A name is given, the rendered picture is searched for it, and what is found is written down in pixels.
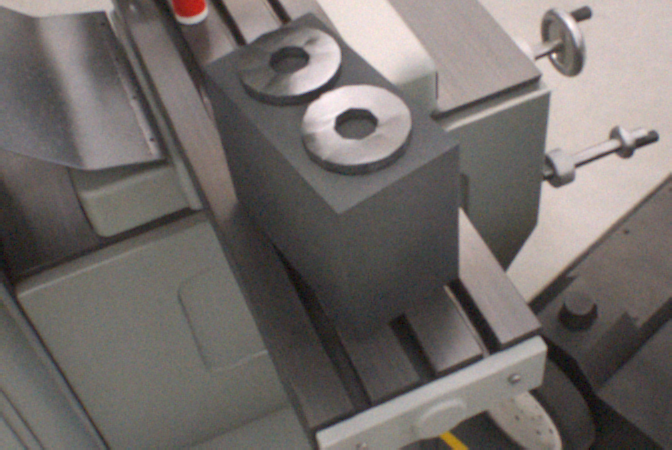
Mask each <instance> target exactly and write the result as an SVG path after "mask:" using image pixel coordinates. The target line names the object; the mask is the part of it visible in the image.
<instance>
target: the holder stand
mask: <svg viewBox="0 0 672 450"><path fill-rule="evenodd" d="M202 72H203V75H204V80H205V84H206V87H207V91H208V95H209V99H210V102H211V106H212V110H213V114H214V118H215V122H216V125H217V129H218V133H219V136H220V140H221V144H222V147H223V152H224V156H225V160H226V163H227V167H228V171H229V174H230V178H231V182H232V186H234V190H235V194H236V197H237V200H238V201H239V202H240V204H241V205H242V206H243V207H244V208H245V210H246V211H247V212H248V213H249V214H250V216H251V218H252V219H253V220H254V221H255V222H256V224H257V225H258V226H259V227H260V228H261V230H262V231H263V232H264V233H265V234H266V236H268V237H269V238H270V239H271V240H272V241H273V243H274V244H275V245H276V246H277V247H278V249H279V251H280V252H281V253H282V254H283V256H284V257H285V258H286V259H287V260H288V262H289V263H290V264H291V265H292V266H293V267H294V269H295V270H296V271H297V272H298V273H300V275H301V276H302V277H303V278H304V279H305V281H306V282H307V284H308V285H309V286H310V287H311V289H312V290H313V291H314V292H315V293H316V295H317V296H318V297H319V298H320V299H321V301H322V302H323V303H324V304H325V305H326V306H327V308H328V309H329V310H331V311H332V312H333V314H334V315H335V317H336V318H337V319H338V321H339V322H340V323H341V324H342V325H343V326H344V328H345V329H346V330H347V331H348V332H349V334H350V335H351V336H352V337H353V338H354V339H355V340H356V341H360V340H361V339H364V338H365V337H367V336H368V335H370V334H371V333H373V332H375V331H376V330H378V329H379V328H381V327H382V326H384V325H385V324H387V323H388V322H390V321H392V320H393V319H396V318H397V316H399V315H400V314H402V313H403V312H405V311H406V310H408V309H410V308H411V307H413V306H414V305H416V304H417V303H419V302H420V301H422V300H423V299H425V298H428V297H429V296H431V295H432V294H434V293H435V292H437V291H438V290H440V289H441V288H443V287H444V286H446V285H448V284H449V282H451V281H452V280H454V279H455V278H457V276H458V275H460V144H458V142H457V140H455V139H454V138H453V137H452V136H451V135H450V134H449V133H448V132H446V131H445V130H444V129H443V128H442V127H441V126H440V125H439V124H437V123H436V122H435V121H434V120H433V119H432V118H431V117H429V115H428V114H426V113H425V112H424V111H423V110H422V109H421V108H419V107H418V106H417V105H416V104H415V103H414V102H413V101H412V100H410V99H409V98H408V97H407V96H406V95H405V94H404V93H403V92H401V91H400V90H399V89H398V88H397V87H396V86H394V85H393V84H391V83H390V82H389V80H388V79H387V78H386V77H385V76H384V75H382V74H381V73H380V72H379V71H378V70H377V69H376V68H374V67H373V66H372V65H371V64H370V63H369V62H368V61H367V60H365V59H364V58H362V57H361V56H360V55H359V54H358V53H357V52H355V51H354V50H353V49H352V48H351V47H350V46H349V45H348V43H346V42H345V41H344V40H343V39H342V38H341V37H340V36H339V35H337V34H336V33H335V32H334V31H333V30H332V29H331V28H330V27H327V26H326V25H325V24H324V23H323V22H322V21H321V20H319V19H318V18H317V17H316V16H315V15H314V14H313V13H311V12H310V13H307V14H305V15H303V16H301V17H299V18H297V19H294V20H292V21H290V22H288V23H286V24H284V25H282V26H280V27H278V28H276V29H274V30H272V31H269V32H266V33H264V34H261V35H259V36H258V37H257V38H255V39H254V40H252V42H250V43H248V44H246V45H244V46H242V47H240V48H238V49H236V50H234V51H232V52H230V53H227V54H225V55H223V56H221V57H219V58H217V59H216V60H214V61H212V62H210V63H208V64H206V65H204V66H203V67H202Z"/></svg>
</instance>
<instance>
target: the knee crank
mask: <svg viewBox="0 0 672 450"><path fill-rule="evenodd" d="M659 139H660V135H659V133H658V132H656V131H655V130H653V129H652V130H650V131H647V132H646V131H645V129H644V128H643V127H638V128H636V129H633V130H631V131H629V129H627V128H626V127H624V126H622V125H616V126H614V127H613V128H612V129H611V130H609V134H608V139H607V140H605V141H602V142H600V144H597V145H595V146H592V147H590V148H587V149H585V150H582V151H580V152H578V153H575V154H573V155H570V156H569V154H568V153H566V152H565V151H564V150H562V149H560V148H557V149H555V150H552V151H550V152H547V153H545V161H544V171H543V180H542V182H546V180H547V183H548V184H549V185H550V186H551V187H552V188H555V189H558V188H561V187H563V186H567V185H569V184H572V183H573V182H574V180H575V177H576V171H575V169H577V168H579V167H582V166H584V165H587V164H589V163H592V162H594V161H597V160H599V159H601V158H604V157H606V156H610V155H612V154H616V155H617V156H618V157H620V158H621V159H630V158H631V157H632V156H633V155H634V153H635V150H637V149H640V148H643V147H646V146H648V145H651V144H654V143H658V142H659Z"/></svg>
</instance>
